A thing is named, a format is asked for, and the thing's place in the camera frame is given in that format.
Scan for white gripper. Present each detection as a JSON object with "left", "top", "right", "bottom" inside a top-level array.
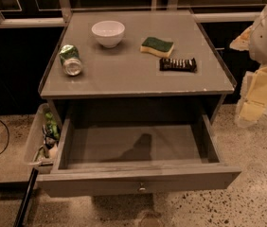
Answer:
[{"left": 229, "top": 10, "right": 267, "bottom": 128}]

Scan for grey top drawer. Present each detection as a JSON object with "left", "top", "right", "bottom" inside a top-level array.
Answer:
[{"left": 38, "top": 115, "right": 240, "bottom": 198}]

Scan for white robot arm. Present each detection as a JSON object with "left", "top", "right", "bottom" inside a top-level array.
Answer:
[{"left": 230, "top": 5, "right": 267, "bottom": 128}]

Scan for grey drawer cabinet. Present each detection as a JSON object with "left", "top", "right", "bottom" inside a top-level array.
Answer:
[{"left": 38, "top": 10, "right": 238, "bottom": 134}]

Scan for black snack bar wrapper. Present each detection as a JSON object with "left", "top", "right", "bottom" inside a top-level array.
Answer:
[{"left": 159, "top": 58, "right": 197, "bottom": 73}]

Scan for green yellow sponge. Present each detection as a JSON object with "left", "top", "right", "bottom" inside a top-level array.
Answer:
[{"left": 140, "top": 37, "right": 174, "bottom": 58}]

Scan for white ceramic bowl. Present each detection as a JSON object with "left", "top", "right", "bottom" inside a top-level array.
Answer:
[{"left": 92, "top": 21, "right": 125, "bottom": 48}]

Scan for green soda can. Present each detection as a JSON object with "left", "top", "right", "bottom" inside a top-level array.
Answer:
[{"left": 59, "top": 44, "right": 82, "bottom": 77}]

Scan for green packets in bin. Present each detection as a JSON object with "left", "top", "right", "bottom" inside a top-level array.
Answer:
[{"left": 34, "top": 111, "right": 61, "bottom": 163}]

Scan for clear plastic bin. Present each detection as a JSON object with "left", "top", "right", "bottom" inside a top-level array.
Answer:
[{"left": 24, "top": 104, "right": 57, "bottom": 174}]

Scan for black bar on floor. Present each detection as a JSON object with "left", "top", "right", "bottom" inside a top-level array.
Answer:
[{"left": 13, "top": 168, "right": 39, "bottom": 227}]

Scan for metal railing frame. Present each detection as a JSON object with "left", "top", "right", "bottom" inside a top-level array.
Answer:
[{"left": 0, "top": 0, "right": 267, "bottom": 30}]

